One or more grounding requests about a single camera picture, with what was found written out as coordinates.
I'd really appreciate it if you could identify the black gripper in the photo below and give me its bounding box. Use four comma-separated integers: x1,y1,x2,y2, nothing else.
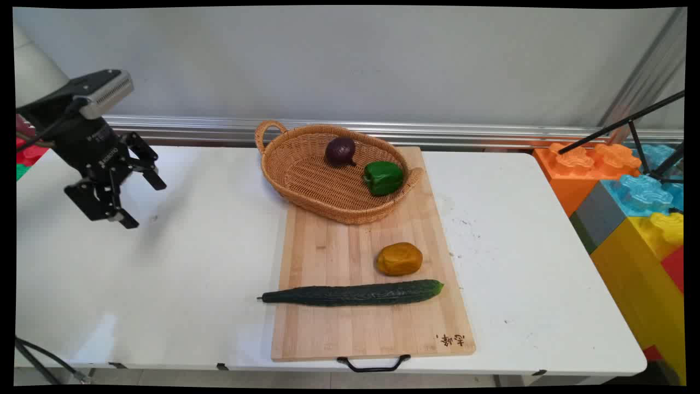
19,96,167,229

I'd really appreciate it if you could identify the yellow-brown bread roll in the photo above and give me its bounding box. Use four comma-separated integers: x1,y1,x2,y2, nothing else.
376,242,423,276

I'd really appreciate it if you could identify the red foam building block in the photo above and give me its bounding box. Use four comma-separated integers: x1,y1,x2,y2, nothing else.
661,246,685,294
16,115,51,166

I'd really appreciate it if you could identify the woven wicker basket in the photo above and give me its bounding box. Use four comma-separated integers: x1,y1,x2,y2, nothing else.
254,120,424,225

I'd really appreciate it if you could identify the purple onion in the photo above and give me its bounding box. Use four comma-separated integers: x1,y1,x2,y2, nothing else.
325,137,357,167

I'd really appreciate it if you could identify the dark green cucumber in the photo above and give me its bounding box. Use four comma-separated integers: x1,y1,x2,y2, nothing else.
257,280,445,306

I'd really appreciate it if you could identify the green bell pepper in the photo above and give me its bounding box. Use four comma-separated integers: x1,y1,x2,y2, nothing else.
363,161,404,196

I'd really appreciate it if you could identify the wooden cutting board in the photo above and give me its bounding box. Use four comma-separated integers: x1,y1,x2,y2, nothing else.
271,147,476,374

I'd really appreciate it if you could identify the orange foam building block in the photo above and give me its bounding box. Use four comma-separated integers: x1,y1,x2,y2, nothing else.
533,142,641,217

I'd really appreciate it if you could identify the grey foam building block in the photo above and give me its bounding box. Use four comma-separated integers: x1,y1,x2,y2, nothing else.
570,181,627,254

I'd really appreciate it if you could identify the black tripod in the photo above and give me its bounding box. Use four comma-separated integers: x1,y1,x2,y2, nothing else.
558,90,685,184

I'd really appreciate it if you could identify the blue foam building block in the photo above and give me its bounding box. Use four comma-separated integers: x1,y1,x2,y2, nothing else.
602,174,684,217
634,143,684,177

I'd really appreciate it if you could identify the silver metal wall rail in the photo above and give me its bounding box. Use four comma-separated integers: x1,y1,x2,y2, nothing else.
104,115,684,149

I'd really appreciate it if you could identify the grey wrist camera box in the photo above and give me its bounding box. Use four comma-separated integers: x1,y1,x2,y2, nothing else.
70,69,135,120

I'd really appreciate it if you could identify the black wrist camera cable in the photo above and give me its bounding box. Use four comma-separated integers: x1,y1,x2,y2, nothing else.
16,98,91,151

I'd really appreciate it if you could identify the black floor cable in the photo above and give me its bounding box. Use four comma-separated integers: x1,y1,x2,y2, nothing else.
15,337,91,384
15,339,62,385

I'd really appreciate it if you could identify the diagonal aluminium frame post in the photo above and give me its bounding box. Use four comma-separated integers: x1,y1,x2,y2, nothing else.
599,8,687,144

